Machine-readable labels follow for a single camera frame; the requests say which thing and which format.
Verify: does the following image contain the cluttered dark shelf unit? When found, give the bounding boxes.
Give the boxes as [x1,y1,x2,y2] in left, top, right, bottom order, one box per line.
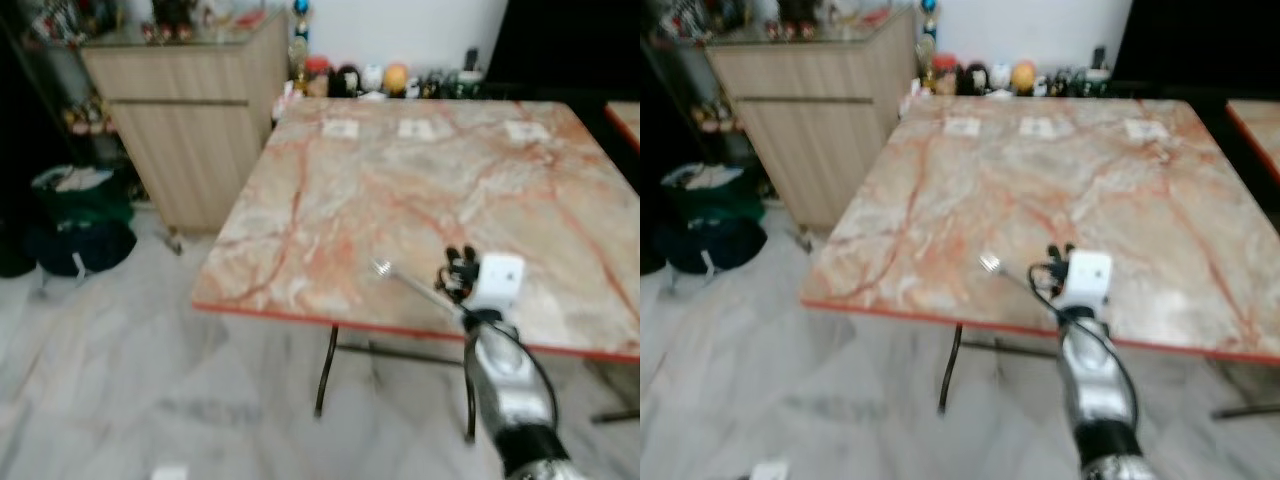
[0,0,123,169]
[640,0,739,169]

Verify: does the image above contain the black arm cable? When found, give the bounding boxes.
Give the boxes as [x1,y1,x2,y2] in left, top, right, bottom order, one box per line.
[1072,308,1143,423]
[478,312,561,429]

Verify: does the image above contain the dark blue fabric bag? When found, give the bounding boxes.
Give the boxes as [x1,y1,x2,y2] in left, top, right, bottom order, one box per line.
[659,222,767,277]
[24,220,139,279]

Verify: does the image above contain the green fabric bag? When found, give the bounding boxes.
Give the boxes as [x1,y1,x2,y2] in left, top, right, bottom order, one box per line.
[661,163,767,230]
[30,165,137,231]

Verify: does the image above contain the dark figurine with red base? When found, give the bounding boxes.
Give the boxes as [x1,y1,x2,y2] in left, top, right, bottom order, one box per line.
[142,0,199,44]
[772,0,823,41]

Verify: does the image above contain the blue and gold ornament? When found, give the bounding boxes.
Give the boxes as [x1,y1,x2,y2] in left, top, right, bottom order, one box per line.
[919,0,941,61]
[291,0,312,63]

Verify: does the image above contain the silver metal fork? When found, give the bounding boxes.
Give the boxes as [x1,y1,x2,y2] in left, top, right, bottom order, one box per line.
[979,253,1063,313]
[369,257,471,321]

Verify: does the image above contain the light wooden cabinet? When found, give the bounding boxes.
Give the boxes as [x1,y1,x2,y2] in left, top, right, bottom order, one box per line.
[704,8,922,237]
[79,12,292,237]

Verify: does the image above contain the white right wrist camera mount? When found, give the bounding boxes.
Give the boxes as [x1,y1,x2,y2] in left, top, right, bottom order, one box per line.
[1061,250,1114,311]
[468,253,527,312]

